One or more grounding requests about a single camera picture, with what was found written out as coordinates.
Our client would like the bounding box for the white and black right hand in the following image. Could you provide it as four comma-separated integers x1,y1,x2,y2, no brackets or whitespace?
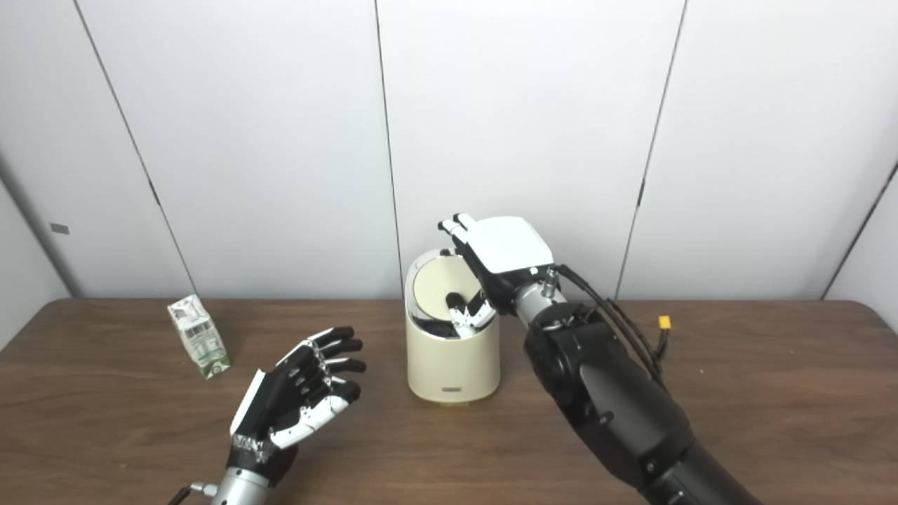
438,213,555,334

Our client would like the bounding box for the white and black left hand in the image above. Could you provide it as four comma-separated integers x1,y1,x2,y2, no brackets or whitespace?
228,326,367,486

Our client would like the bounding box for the round cream bin lid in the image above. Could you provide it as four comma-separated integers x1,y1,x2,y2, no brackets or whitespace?
413,254,485,320

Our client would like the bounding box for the small milk carton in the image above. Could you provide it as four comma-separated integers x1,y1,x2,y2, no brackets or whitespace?
167,294,231,379

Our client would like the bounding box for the cream-colored bin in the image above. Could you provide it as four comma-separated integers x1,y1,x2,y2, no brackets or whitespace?
404,248,502,405

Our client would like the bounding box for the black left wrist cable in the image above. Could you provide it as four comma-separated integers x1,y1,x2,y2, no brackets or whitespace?
167,483,220,505

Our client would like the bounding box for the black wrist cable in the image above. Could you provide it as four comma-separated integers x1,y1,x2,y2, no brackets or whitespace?
544,263,673,383
167,483,220,505

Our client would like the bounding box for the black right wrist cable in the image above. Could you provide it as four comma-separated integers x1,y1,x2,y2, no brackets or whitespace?
544,263,673,383

